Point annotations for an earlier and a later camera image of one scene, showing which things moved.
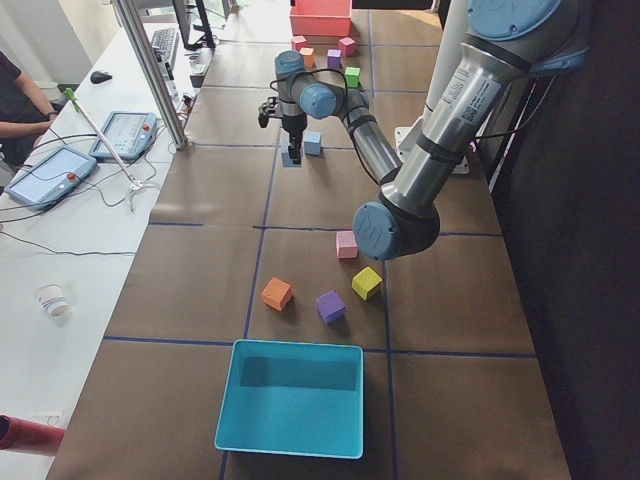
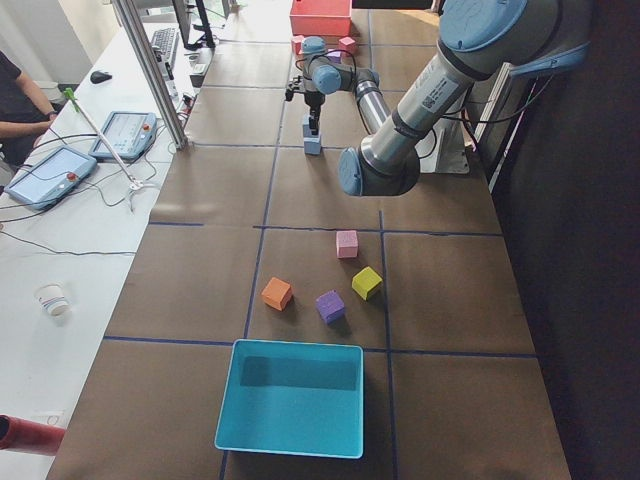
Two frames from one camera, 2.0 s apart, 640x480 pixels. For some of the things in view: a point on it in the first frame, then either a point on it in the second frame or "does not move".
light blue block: (287, 161) to (308, 136)
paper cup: (51, 296) does not move
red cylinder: (24, 436) does not move
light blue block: (312, 143) does not move
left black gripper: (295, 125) to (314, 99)
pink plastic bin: (321, 17) does not move
